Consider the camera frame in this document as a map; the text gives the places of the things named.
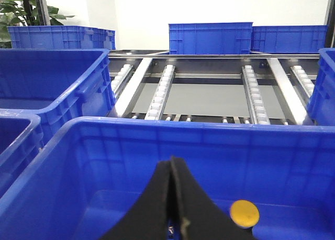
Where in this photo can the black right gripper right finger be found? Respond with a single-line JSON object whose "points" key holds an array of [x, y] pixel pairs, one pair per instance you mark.
{"points": [[192, 212]]}

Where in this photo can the blue crate right edge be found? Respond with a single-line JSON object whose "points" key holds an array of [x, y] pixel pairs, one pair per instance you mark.
{"points": [[321, 103]]}

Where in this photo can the blue crate far left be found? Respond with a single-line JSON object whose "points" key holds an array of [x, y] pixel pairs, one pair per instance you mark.
{"points": [[61, 37]]}

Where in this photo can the green potted plant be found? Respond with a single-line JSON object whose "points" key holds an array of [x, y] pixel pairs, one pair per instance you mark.
{"points": [[15, 13]]}

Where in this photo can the blue crate rear left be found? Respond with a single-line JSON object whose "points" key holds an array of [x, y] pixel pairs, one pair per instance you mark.
{"points": [[56, 85]]}

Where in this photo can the blue plastic source crate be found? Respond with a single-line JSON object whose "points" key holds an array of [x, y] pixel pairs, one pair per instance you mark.
{"points": [[21, 141]]}

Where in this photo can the blue plastic target crate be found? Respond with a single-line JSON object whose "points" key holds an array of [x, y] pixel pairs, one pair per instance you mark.
{"points": [[93, 170]]}

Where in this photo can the blue crate far centre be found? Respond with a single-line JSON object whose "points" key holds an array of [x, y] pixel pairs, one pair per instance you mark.
{"points": [[210, 38]]}

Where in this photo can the white roller conveyor track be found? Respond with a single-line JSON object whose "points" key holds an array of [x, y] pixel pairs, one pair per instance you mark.
{"points": [[254, 98], [118, 80], [158, 102], [303, 79]]}

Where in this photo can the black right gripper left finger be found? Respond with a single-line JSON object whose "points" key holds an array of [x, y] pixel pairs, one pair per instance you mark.
{"points": [[148, 217]]}

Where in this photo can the blue crate far right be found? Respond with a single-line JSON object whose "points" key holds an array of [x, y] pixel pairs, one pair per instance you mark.
{"points": [[288, 39]]}

